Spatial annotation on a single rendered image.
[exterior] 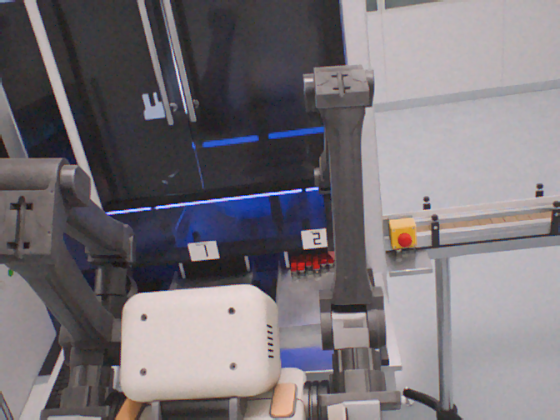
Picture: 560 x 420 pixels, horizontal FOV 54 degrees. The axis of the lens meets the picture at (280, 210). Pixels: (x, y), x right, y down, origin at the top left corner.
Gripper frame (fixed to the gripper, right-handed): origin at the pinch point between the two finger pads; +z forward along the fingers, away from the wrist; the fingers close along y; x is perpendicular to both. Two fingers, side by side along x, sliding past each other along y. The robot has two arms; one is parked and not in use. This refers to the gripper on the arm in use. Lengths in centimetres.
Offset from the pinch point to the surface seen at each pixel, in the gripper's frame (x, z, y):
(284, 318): 18.0, 20.0, 8.2
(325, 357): 7.3, 20.0, -8.8
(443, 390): -30, 84, 40
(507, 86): -192, 108, 483
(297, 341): 14.2, 20.1, -1.6
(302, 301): 13.3, 20.2, 15.6
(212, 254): 38.8, 7.9, 26.7
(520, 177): -135, 114, 269
